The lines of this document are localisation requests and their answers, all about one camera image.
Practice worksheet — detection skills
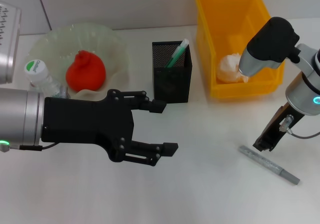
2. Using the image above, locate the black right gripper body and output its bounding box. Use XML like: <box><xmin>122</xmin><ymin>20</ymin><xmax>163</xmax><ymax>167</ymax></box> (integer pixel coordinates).
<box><xmin>259</xmin><ymin>101</ymin><xmax>305</xmax><ymax>148</ymax></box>

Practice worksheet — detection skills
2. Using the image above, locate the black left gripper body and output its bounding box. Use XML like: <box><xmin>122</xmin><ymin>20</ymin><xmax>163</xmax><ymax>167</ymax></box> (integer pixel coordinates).
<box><xmin>41</xmin><ymin>89</ymin><xmax>135</xmax><ymax>163</ymax></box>

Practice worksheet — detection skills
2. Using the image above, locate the grey marker pen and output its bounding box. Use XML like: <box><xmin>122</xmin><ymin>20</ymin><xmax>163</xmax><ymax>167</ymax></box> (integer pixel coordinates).
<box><xmin>238</xmin><ymin>145</ymin><xmax>301</xmax><ymax>185</ymax></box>

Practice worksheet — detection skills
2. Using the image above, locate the red-orange fruit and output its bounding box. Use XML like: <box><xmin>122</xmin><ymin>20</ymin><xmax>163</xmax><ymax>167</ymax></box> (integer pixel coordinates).
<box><xmin>65</xmin><ymin>50</ymin><xmax>107</xmax><ymax>93</ymax></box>

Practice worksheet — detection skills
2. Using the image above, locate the light green pen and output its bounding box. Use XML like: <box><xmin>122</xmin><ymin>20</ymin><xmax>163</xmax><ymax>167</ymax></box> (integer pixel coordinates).
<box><xmin>164</xmin><ymin>38</ymin><xmax>190</xmax><ymax>69</ymax></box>

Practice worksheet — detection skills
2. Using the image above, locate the clear water bottle green label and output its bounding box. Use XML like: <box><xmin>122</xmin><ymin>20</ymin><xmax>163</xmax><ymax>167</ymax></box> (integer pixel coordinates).
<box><xmin>24</xmin><ymin>59</ymin><xmax>71</xmax><ymax>100</ymax></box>

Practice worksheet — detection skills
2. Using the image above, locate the white paper ball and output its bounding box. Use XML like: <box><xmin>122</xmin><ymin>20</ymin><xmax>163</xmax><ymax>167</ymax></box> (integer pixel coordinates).
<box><xmin>216</xmin><ymin>53</ymin><xmax>251</xmax><ymax>84</ymax></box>

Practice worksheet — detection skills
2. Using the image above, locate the black mesh pen holder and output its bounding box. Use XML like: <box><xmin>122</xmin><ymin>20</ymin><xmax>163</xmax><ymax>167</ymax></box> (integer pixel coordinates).
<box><xmin>151</xmin><ymin>40</ymin><xmax>193</xmax><ymax>104</ymax></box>

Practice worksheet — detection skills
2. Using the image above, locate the translucent green wavy fruit bowl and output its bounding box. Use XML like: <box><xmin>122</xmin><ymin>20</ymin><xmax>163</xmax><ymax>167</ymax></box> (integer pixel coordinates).
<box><xmin>28</xmin><ymin>21</ymin><xmax>130</xmax><ymax>100</ymax></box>

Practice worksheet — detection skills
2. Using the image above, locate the silver connector plug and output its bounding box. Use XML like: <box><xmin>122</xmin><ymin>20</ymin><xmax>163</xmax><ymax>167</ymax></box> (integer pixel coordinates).
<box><xmin>58</xmin><ymin>86</ymin><xmax>71</xmax><ymax>100</ymax></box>
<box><xmin>279</xmin><ymin>114</ymin><xmax>293</xmax><ymax>132</ymax></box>

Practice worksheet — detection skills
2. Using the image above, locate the yellow plastic storage bin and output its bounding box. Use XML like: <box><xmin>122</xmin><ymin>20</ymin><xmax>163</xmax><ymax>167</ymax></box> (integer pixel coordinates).
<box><xmin>194</xmin><ymin>0</ymin><xmax>286</xmax><ymax>99</ymax></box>

